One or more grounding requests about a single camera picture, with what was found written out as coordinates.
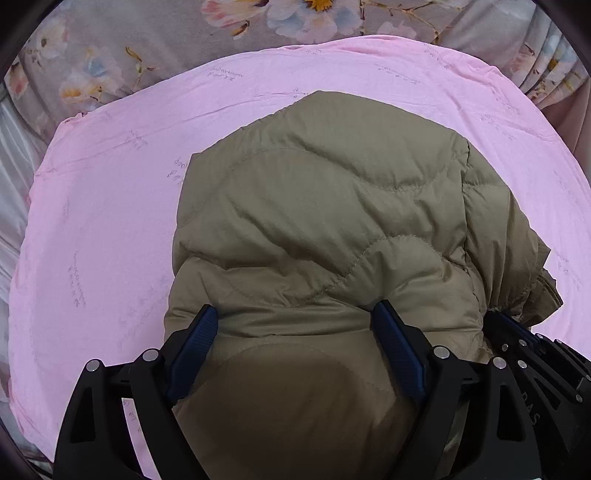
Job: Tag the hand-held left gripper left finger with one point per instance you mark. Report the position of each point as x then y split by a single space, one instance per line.
196 341

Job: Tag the grey striped cloth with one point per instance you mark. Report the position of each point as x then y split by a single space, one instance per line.
14 184

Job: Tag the grey floral blanket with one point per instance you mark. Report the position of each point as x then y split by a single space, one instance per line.
138 27

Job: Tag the olive quilted puffer jacket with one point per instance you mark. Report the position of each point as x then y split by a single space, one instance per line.
323 207

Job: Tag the pink bed sheet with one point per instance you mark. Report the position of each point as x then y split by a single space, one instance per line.
115 207

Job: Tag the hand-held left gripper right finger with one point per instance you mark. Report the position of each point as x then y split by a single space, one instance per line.
399 350

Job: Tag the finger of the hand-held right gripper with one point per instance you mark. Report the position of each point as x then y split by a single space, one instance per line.
510 350
526 333

